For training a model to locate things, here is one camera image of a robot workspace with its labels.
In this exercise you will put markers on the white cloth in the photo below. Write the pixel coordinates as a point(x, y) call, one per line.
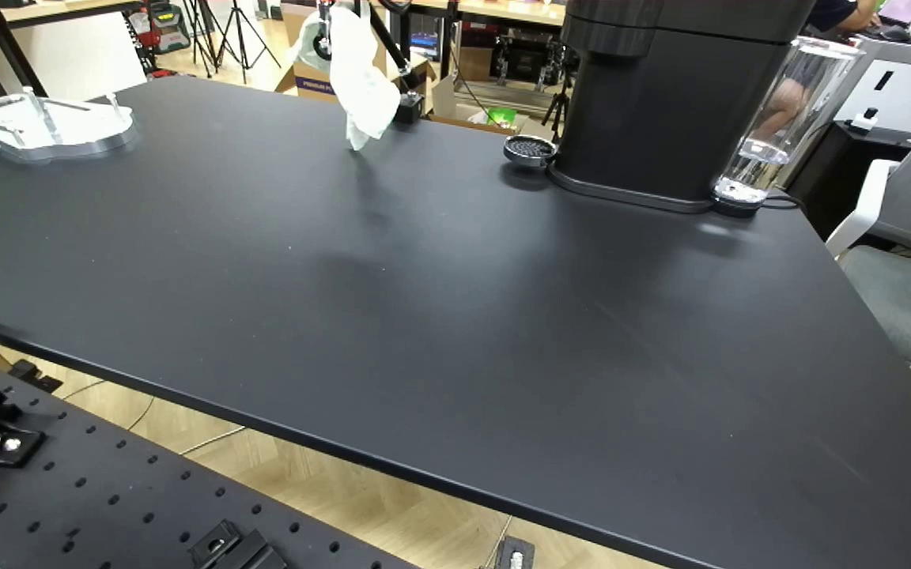
point(365, 94)

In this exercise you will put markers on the black round lid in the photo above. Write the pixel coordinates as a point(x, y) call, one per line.
point(530, 152)

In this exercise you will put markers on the black coffee machine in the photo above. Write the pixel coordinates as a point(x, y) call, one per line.
point(665, 94)

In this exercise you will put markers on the black tripod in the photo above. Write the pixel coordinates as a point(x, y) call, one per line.
point(225, 36)

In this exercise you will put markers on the clear water tank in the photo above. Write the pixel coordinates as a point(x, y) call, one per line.
point(785, 120)

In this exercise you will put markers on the black perforated mounting board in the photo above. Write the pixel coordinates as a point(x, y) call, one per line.
point(86, 494)

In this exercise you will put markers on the black camera stand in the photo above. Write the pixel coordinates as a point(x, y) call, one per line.
point(392, 54)

